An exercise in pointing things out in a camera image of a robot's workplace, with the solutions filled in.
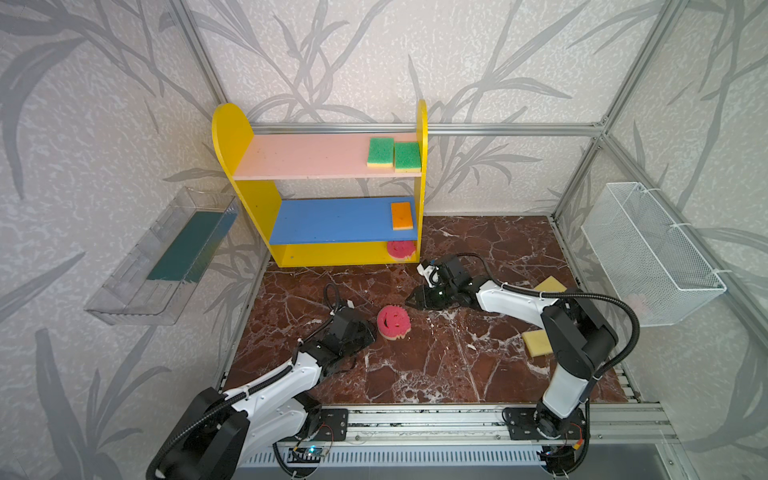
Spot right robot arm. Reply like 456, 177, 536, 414
406, 253, 641, 425

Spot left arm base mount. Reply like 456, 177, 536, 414
292, 408, 349, 442

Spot orange sponge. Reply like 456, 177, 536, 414
391, 201, 414, 231

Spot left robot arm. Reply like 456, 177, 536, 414
145, 306, 377, 479

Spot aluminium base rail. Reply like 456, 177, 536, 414
246, 403, 681, 470

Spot white wire mesh basket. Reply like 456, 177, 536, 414
582, 182, 727, 327

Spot yellow shelf pink blue boards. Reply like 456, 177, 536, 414
211, 100, 428, 268

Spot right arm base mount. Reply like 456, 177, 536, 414
502, 406, 586, 442

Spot green top sponge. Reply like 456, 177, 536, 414
366, 137, 395, 168

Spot pink round sponge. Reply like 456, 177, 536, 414
376, 305, 411, 340
386, 240, 416, 261

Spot yellow sponge green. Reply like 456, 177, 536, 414
394, 142, 421, 173

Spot clear plastic wall bin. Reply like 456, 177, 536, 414
85, 187, 238, 326

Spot pink object in basket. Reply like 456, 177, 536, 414
624, 294, 653, 322

